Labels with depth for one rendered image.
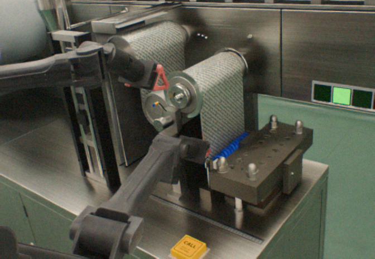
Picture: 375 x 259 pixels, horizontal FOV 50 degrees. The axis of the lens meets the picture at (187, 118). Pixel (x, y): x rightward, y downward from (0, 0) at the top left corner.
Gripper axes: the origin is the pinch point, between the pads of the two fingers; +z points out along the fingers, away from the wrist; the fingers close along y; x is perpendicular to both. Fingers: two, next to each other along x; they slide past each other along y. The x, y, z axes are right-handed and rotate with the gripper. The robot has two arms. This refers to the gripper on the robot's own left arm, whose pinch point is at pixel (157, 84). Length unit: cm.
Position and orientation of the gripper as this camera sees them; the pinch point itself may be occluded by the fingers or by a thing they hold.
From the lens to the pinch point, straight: 106.5
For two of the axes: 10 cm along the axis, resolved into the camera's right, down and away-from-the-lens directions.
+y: 7.8, 1.8, -6.0
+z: 5.4, 2.8, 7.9
